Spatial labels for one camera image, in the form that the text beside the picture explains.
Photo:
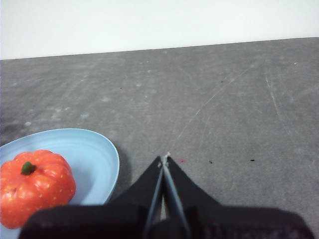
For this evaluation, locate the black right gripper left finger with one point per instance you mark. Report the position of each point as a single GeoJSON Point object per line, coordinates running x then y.
{"type": "Point", "coordinates": [99, 221]}

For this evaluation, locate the blue round plate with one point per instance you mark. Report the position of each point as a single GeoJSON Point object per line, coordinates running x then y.
{"type": "Point", "coordinates": [87, 154]}

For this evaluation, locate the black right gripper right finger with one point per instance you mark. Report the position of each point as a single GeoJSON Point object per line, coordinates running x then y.
{"type": "Point", "coordinates": [224, 221]}

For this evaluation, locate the orange pumpkin with green stem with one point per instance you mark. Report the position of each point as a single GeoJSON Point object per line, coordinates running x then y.
{"type": "Point", "coordinates": [37, 191]}

